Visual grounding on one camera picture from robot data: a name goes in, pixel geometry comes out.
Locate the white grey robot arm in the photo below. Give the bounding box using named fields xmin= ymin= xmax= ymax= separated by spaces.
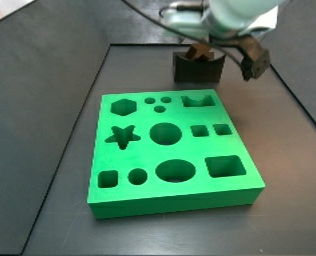
xmin=161 ymin=0 xmax=286 ymax=40

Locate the black cable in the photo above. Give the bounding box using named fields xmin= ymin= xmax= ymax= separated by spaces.
xmin=119 ymin=0 xmax=246 ymax=59

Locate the dark grey curved fixture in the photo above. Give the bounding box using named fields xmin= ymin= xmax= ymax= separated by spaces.
xmin=173 ymin=52 xmax=226 ymax=83

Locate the green foam shape board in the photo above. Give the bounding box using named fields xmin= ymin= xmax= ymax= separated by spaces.
xmin=87 ymin=89 xmax=265 ymax=219

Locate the brown star prism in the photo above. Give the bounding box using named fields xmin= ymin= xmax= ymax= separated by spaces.
xmin=185 ymin=43 xmax=214 ymax=61

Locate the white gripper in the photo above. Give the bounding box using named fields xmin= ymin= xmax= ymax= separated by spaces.
xmin=162 ymin=8 xmax=209 ymax=39

